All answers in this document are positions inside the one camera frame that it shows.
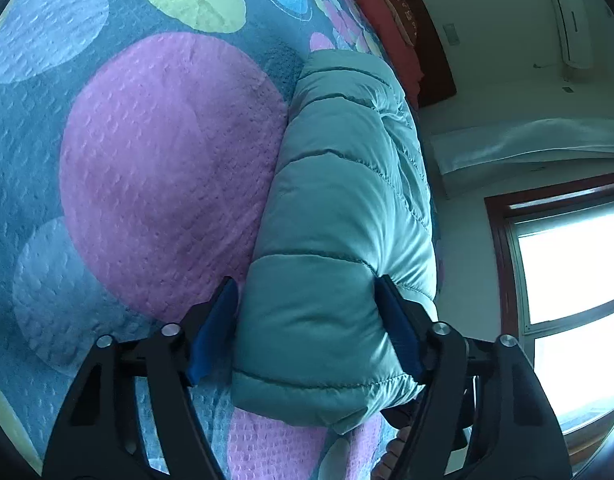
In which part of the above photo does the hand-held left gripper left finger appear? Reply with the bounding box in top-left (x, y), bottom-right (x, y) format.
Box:
top-left (42, 277), bottom-right (239, 480)

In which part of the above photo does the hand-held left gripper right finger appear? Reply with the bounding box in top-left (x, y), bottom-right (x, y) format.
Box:
top-left (375, 274), bottom-right (574, 480)

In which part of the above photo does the teal puffer jacket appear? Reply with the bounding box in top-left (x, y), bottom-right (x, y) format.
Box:
top-left (230, 49), bottom-right (440, 435)

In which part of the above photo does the person's right hand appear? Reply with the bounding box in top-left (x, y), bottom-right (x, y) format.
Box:
top-left (371, 425), bottom-right (413, 480)

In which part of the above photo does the brown framed window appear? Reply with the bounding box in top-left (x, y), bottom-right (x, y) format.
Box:
top-left (484, 170), bottom-right (614, 472)

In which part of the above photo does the dotted colourful bedspread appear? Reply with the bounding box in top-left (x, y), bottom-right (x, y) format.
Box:
top-left (0, 0), bottom-right (444, 480)

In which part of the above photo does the white curtain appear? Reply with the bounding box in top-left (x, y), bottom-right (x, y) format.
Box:
top-left (431, 117), bottom-right (614, 199)

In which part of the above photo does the dark wooden headboard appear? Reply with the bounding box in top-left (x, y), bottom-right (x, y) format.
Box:
top-left (399, 0), bottom-right (458, 109)

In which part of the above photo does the red pillow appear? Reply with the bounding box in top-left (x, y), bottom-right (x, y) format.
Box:
top-left (334, 0), bottom-right (426, 109)

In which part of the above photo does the brown patterned pillow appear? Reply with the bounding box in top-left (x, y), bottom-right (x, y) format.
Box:
top-left (382, 0), bottom-right (421, 47)

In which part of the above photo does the white air conditioner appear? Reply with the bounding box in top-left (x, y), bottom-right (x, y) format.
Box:
top-left (542, 0), bottom-right (596, 69)

